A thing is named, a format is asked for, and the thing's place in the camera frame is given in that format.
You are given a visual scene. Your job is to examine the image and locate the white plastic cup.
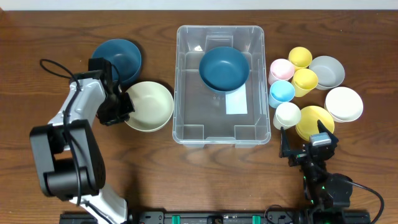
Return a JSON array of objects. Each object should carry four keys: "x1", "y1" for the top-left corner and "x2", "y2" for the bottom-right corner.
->
[{"x1": 273, "y1": 102, "x2": 302, "y2": 130}]

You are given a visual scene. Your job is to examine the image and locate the light blue cup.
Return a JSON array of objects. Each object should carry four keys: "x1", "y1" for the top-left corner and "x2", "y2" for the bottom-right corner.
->
[{"x1": 269, "y1": 80, "x2": 295, "y2": 108}]

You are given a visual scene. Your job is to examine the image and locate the dark blue bowl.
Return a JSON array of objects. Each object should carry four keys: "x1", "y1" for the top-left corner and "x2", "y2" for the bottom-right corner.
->
[
  {"x1": 198, "y1": 47, "x2": 250, "y2": 93},
  {"x1": 91, "y1": 39, "x2": 142, "y2": 88}
]

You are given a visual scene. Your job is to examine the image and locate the cream large bowl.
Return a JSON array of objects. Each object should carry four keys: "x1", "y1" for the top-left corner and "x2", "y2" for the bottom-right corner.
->
[{"x1": 126, "y1": 81, "x2": 174, "y2": 133}]

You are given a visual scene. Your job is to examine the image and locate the clear plastic storage bin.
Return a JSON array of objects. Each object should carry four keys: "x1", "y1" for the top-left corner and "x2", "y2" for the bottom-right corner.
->
[{"x1": 172, "y1": 26, "x2": 271, "y2": 147}]

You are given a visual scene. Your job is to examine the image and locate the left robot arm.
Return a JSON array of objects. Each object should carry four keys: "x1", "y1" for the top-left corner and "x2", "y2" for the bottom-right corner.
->
[{"x1": 29, "y1": 58, "x2": 134, "y2": 223}]

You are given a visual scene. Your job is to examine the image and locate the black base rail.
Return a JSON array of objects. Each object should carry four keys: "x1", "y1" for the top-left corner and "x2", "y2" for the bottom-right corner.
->
[{"x1": 59, "y1": 210, "x2": 371, "y2": 224}]

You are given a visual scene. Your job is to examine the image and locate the yellow small bowl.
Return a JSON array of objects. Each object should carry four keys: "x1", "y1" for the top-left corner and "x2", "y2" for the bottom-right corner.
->
[{"x1": 295, "y1": 106, "x2": 335, "y2": 141}]

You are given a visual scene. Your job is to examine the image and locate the white label in bin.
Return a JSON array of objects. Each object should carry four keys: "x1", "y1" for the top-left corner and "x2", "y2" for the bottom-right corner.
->
[{"x1": 226, "y1": 84, "x2": 248, "y2": 114}]

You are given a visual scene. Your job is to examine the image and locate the grey small bowl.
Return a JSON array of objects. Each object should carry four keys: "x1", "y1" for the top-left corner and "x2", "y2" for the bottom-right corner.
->
[{"x1": 309, "y1": 55, "x2": 345, "y2": 90}]

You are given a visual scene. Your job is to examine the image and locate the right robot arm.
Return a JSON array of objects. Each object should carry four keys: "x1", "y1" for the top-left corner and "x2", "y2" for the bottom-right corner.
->
[{"x1": 279, "y1": 120, "x2": 353, "y2": 223}]

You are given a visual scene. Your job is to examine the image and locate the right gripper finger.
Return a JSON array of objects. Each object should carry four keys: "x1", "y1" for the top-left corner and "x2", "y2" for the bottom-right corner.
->
[
  {"x1": 317, "y1": 119, "x2": 335, "y2": 139},
  {"x1": 280, "y1": 127, "x2": 290, "y2": 152}
]

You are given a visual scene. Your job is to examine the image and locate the white small bowl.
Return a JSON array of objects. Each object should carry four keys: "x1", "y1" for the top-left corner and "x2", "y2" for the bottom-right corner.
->
[{"x1": 324, "y1": 86, "x2": 364, "y2": 123}]

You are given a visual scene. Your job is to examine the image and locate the yellow cup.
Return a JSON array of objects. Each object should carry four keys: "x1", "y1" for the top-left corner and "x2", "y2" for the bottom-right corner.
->
[
  {"x1": 291, "y1": 68, "x2": 318, "y2": 97},
  {"x1": 288, "y1": 47, "x2": 313, "y2": 71}
]

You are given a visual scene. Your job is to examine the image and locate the pink plastic cup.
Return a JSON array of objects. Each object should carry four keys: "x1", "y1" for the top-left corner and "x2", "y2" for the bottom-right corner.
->
[{"x1": 268, "y1": 58, "x2": 295, "y2": 85}]

